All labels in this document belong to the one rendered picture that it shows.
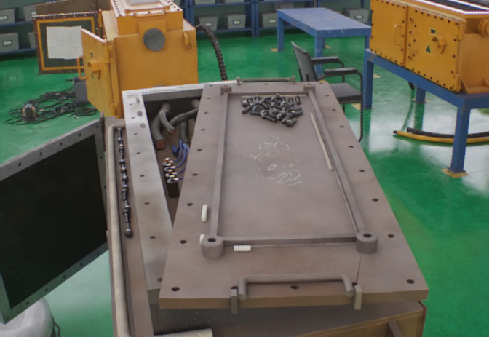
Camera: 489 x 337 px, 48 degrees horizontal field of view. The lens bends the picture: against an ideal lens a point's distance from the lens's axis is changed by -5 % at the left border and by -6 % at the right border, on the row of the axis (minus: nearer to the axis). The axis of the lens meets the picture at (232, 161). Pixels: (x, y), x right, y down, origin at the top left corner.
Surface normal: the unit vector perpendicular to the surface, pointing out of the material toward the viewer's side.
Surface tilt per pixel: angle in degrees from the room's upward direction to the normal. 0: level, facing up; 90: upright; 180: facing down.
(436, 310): 0
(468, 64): 90
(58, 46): 90
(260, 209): 0
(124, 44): 90
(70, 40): 90
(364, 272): 0
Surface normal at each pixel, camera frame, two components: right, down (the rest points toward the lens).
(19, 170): 0.87, 0.17
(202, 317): 0.21, 0.38
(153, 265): -0.04, -0.92
